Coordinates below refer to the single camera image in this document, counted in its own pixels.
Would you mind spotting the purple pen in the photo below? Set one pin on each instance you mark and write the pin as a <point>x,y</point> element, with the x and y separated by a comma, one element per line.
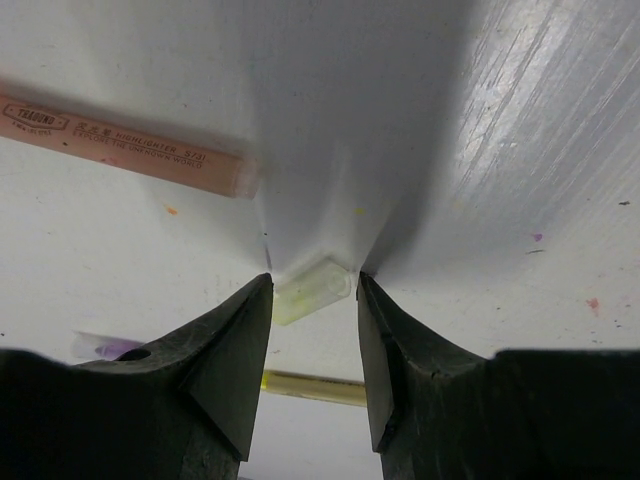
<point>99,347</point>

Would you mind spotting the yellow pen cap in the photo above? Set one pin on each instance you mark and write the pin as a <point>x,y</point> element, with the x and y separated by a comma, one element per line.
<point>317,287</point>

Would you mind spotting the orange pen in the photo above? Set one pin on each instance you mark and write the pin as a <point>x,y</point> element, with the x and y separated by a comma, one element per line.
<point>55,129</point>

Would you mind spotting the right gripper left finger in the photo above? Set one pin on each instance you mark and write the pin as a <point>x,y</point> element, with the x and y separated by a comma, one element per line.
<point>180,407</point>

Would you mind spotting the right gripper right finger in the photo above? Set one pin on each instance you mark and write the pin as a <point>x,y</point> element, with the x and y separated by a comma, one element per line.
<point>438,411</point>

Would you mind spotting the yellow pen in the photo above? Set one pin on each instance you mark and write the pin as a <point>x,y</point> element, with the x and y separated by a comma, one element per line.
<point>314,388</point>

